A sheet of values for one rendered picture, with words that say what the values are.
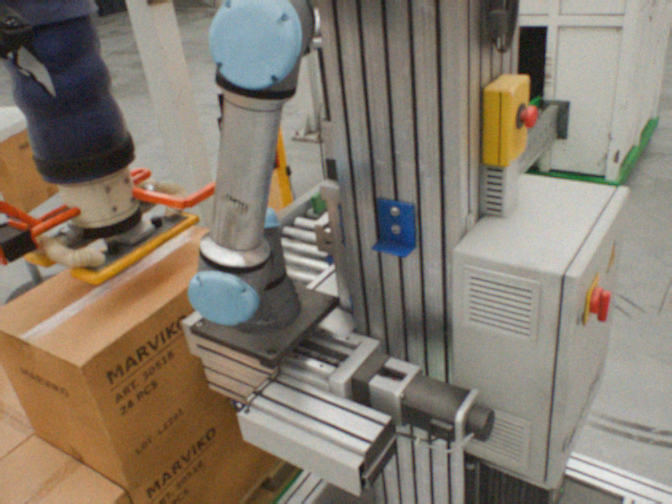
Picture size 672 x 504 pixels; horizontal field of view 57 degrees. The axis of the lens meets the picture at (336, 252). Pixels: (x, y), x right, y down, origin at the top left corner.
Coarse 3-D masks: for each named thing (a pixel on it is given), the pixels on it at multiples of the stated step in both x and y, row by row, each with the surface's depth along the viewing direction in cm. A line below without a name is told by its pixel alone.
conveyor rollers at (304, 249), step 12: (312, 216) 276; (288, 228) 264; (300, 228) 271; (312, 228) 266; (288, 240) 255; (300, 240) 261; (312, 240) 256; (300, 252) 250; (312, 252) 247; (288, 264) 244; (300, 264) 240; (312, 264) 237; (324, 264) 235; (300, 276) 231; (312, 276) 229
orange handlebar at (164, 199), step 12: (144, 168) 162; (144, 180) 160; (132, 192) 150; (144, 192) 148; (156, 192) 147; (204, 192) 145; (168, 204) 144; (180, 204) 141; (192, 204) 142; (48, 216) 143; (60, 216) 142; (72, 216) 144; (36, 228) 138; (48, 228) 140
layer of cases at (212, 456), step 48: (0, 384) 194; (0, 432) 176; (192, 432) 169; (240, 432) 187; (0, 480) 160; (48, 480) 158; (96, 480) 156; (144, 480) 157; (192, 480) 173; (240, 480) 192
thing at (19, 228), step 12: (0, 228) 138; (12, 228) 137; (24, 228) 135; (0, 240) 132; (12, 240) 131; (24, 240) 134; (36, 240) 137; (0, 252) 130; (12, 252) 132; (24, 252) 134
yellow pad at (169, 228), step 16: (160, 224) 157; (176, 224) 158; (192, 224) 161; (144, 240) 152; (160, 240) 153; (112, 256) 146; (128, 256) 147; (80, 272) 142; (96, 272) 142; (112, 272) 143
